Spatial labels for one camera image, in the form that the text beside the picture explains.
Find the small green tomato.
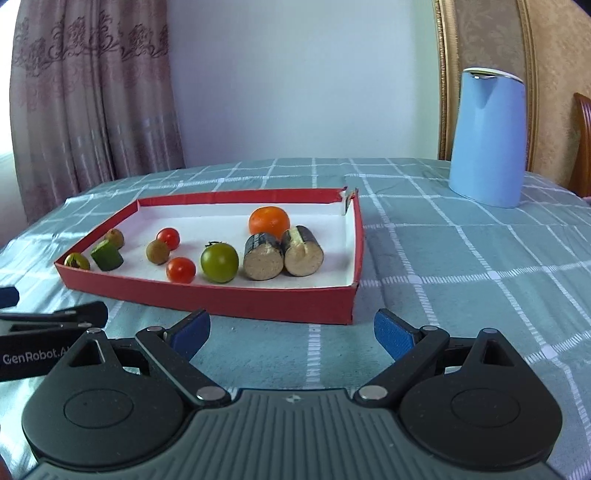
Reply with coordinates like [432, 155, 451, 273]
[63, 252, 90, 270]

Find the green cucumber piece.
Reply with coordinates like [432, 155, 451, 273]
[90, 240, 124, 271]

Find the brown longan fruit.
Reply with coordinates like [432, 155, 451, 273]
[104, 228, 124, 249]
[145, 239, 170, 265]

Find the red cherry tomato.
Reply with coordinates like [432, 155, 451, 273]
[156, 227, 180, 251]
[166, 257, 197, 284]

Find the large green tomato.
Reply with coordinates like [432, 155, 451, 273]
[200, 242, 239, 284]

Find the dark sugarcane piece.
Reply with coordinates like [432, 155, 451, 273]
[280, 225, 325, 277]
[242, 233, 284, 281]

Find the orange mandarin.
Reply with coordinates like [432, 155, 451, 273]
[249, 206, 290, 240]

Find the checked teal tablecloth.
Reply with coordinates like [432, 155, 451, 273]
[1, 158, 590, 479]

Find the pink patterned curtain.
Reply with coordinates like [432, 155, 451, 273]
[9, 1, 184, 222]

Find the red shallow cardboard box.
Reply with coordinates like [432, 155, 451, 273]
[55, 188, 363, 325]

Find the brown wooden chair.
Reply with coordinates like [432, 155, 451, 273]
[569, 92, 591, 198]

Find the light blue kettle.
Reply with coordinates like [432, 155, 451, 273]
[449, 67, 527, 208]

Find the gold framed headboard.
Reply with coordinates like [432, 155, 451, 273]
[433, 0, 590, 186]

